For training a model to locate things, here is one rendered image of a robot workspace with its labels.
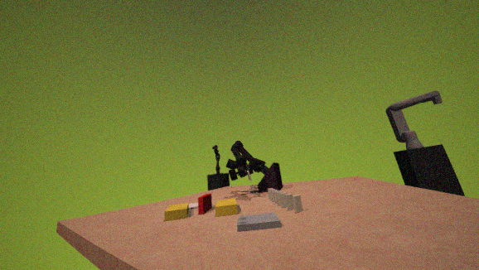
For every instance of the red rectangular block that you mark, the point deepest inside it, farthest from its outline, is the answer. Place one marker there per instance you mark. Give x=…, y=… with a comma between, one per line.
x=204, y=203

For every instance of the yellow rectangular block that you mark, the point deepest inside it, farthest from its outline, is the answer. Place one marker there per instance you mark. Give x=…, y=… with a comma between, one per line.
x=226, y=207
x=174, y=212

